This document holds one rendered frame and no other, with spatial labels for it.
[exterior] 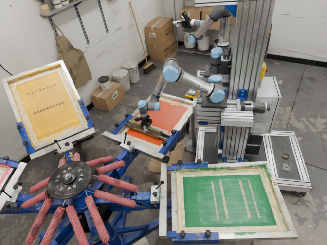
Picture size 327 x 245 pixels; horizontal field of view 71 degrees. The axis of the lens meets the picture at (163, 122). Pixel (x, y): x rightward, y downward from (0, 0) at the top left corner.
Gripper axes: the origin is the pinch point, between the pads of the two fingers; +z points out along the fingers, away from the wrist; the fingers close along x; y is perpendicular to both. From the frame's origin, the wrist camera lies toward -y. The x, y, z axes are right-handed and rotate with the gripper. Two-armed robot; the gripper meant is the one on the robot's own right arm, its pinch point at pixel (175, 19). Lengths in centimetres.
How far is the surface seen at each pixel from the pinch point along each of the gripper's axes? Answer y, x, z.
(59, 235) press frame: 37, -221, -42
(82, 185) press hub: 11, -188, -49
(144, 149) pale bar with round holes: 46, -133, -46
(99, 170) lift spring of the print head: 22, -173, -43
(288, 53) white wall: 185, 248, -78
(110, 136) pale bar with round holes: 45, -138, -7
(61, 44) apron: 32, -54, 173
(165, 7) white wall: 111, 232, 202
